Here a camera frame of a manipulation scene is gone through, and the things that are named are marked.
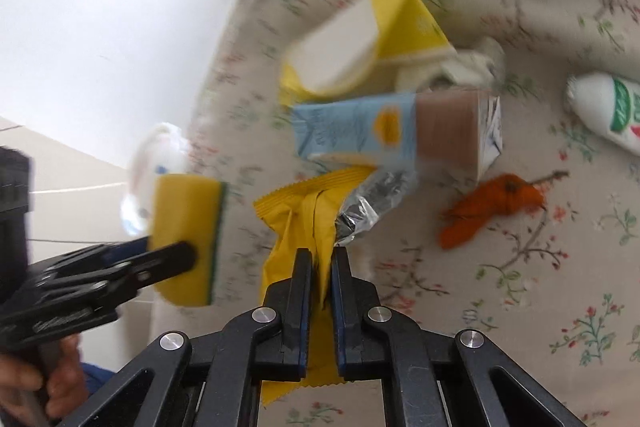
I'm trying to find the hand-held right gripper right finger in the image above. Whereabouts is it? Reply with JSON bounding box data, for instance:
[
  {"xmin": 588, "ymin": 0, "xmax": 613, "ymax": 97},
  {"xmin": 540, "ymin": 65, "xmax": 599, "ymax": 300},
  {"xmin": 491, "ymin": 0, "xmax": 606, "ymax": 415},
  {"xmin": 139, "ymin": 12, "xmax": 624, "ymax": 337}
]
[{"xmin": 330, "ymin": 246, "xmax": 596, "ymax": 427}]

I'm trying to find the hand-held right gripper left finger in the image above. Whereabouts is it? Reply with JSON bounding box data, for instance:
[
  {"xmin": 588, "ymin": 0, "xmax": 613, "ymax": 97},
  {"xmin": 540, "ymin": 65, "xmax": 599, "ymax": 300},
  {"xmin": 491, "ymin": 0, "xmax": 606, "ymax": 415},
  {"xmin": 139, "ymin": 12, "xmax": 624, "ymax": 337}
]
[{"xmin": 50, "ymin": 248, "xmax": 315, "ymax": 427}]

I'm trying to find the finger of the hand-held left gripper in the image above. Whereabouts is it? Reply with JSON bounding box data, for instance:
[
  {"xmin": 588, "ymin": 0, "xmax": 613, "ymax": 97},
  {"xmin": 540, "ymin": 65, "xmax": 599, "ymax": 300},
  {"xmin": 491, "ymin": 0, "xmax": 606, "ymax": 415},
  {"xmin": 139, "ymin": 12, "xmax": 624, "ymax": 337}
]
[
  {"xmin": 31, "ymin": 238, "xmax": 151, "ymax": 282},
  {"xmin": 36, "ymin": 241, "xmax": 198, "ymax": 305}
]

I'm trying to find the yellow green sponge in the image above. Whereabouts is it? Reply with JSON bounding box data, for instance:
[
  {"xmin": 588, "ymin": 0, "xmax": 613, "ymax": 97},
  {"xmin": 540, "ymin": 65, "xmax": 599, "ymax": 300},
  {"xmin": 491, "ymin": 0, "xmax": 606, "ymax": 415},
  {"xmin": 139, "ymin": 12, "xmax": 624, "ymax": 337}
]
[{"xmin": 149, "ymin": 173, "xmax": 230, "ymax": 308}]

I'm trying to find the yellow foil snack wrapper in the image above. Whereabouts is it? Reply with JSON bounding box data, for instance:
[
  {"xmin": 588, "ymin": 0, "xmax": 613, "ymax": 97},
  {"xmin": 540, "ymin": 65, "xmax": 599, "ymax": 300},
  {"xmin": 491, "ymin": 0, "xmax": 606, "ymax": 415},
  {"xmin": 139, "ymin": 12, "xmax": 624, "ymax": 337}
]
[{"xmin": 252, "ymin": 166, "xmax": 418, "ymax": 408}]

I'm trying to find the person's left forearm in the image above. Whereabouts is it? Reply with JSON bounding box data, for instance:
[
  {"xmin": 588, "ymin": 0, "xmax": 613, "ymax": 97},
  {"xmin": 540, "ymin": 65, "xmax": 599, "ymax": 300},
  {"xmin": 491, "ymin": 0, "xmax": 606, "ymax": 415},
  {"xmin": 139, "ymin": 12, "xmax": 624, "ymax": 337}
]
[{"xmin": 81, "ymin": 362, "xmax": 121, "ymax": 390}]

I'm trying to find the person's left hand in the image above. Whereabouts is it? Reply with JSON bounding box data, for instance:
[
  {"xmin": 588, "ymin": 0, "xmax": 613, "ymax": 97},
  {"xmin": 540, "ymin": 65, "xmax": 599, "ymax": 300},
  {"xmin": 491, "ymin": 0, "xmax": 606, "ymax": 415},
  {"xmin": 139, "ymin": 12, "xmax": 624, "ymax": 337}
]
[{"xmin": 0, "ymin": 334, "xmax": 98, "ymax": 424}]

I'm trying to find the clear plastic packaging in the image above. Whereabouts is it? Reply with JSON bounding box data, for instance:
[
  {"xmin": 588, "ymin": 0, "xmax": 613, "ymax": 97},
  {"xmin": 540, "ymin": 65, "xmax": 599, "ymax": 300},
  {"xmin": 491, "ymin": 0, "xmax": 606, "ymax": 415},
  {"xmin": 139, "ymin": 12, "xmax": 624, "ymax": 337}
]
[{"xmin": 120, "ymin": 122, "xmax": 193, "ymax": 234}]

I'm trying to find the orange carrot piece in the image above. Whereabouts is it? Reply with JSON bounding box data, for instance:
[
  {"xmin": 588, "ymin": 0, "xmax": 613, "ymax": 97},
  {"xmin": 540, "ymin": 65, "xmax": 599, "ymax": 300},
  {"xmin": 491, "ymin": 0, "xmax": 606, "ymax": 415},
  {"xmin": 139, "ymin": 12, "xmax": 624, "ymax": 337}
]
[{"xmin": 437, "ymin": 170, "xmax": 571, "ymax": 251}]

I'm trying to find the blue brown drink carton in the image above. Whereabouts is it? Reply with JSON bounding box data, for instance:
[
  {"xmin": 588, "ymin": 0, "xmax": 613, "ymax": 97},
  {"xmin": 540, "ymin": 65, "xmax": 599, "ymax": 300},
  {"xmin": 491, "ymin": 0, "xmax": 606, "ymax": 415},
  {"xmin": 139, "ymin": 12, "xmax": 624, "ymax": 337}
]
[{"xmin": 291, "ymin": 88, "xmax": 502, "ymax": 182}]

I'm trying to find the crumpled white paper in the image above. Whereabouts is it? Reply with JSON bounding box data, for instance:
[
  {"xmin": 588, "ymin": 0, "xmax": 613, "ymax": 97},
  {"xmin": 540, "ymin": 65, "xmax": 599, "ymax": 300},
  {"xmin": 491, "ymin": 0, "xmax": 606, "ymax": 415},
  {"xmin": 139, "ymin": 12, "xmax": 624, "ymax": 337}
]
[{"xmin": 395, "ymin": 37, "xmax": 506, "ymax": 94}]

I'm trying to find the yellow white carton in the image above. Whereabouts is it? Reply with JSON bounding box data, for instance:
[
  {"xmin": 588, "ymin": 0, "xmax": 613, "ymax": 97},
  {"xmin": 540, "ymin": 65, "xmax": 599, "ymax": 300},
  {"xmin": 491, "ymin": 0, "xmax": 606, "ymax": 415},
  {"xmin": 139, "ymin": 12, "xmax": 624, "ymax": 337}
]
[{"xmin": 277, "ymin": 0, "xmax": 458, "ymax": 108}]

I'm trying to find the white green tube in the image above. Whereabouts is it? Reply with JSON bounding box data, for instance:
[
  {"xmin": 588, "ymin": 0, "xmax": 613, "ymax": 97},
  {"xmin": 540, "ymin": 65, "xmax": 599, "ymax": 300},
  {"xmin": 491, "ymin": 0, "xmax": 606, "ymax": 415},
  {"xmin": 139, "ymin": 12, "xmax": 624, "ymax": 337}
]
[{"xmin": 566, "ymin": 72, "xmax": 640, "ymax": 158}]

